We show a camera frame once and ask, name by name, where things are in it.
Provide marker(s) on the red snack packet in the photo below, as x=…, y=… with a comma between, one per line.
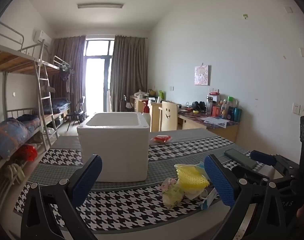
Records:
x=162, y=139

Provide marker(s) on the yellow foam fruit net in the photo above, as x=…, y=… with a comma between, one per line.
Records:
x=189, y=177

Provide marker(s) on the row of bottles and cans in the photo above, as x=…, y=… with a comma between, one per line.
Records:
x=227, y=110

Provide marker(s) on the ceiling lamp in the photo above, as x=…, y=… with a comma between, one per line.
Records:
x=100, y=5

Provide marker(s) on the dark blue bedding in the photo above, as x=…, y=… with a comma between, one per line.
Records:
x=60, y=105

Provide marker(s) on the red plastic bag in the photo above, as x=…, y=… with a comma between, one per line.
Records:
x=28, y=152

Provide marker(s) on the floral plastic bag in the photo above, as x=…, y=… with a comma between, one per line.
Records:
x=172, y=195

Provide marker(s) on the black headphones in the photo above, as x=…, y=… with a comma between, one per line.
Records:
x=198, y=105

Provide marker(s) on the green box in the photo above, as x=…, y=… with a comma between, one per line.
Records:
x=161, y=94

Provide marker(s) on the blue checked quilt bundle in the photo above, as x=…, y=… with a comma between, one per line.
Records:
x=8, y=136

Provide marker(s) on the light wooden desk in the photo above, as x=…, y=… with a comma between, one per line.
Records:
x=139, y=105

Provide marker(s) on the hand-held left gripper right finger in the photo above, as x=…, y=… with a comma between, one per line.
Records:
x=222, y=182

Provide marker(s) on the printed papers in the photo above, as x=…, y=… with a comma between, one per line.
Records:
x=217, y=121

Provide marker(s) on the white double wall socket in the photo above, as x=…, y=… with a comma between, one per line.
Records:
x=299, y=108

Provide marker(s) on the pink cartoon wall picture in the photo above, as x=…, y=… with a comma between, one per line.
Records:
x=202, y=75

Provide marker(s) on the grey houndstooth tablecloth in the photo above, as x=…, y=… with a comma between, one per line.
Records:
x=122, y=205

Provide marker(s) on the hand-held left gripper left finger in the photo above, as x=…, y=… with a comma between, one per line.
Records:
x=87, y=177

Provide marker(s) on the white spray bottle red trigger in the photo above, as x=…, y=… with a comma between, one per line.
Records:
x=146, y=110

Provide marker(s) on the dark smartphone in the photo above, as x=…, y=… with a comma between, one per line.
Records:
x=240, y=158

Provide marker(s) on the metal bunk bed ladder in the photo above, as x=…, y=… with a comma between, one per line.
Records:
x=43, y=97

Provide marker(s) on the wooden desk with patterned top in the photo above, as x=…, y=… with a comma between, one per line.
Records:
x=217, y=131

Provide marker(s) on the hanging dark clothes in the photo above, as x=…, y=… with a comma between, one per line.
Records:
x=65, y=71

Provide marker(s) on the glass balcony door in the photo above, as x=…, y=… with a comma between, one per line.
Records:
x=97, y=80

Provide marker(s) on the white foam box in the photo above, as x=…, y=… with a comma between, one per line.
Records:
x=112, y=150

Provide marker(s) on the white wall plate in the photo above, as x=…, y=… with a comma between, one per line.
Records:
x=289, y=9
x=303, y=52

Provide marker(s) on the wooden chair with smiley face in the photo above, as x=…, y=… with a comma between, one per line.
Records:
x=168, y=116

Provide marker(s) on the black folding chair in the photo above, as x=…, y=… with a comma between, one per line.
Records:
x=77, y=113

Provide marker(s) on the brown curtain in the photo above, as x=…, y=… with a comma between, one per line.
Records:
x=128, y=72
x=67, y=67

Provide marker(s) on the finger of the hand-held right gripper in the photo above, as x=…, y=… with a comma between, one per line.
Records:
x=251, y=173
x=263, y=157

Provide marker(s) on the white air conditioner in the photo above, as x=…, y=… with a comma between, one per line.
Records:
x=42, y=37

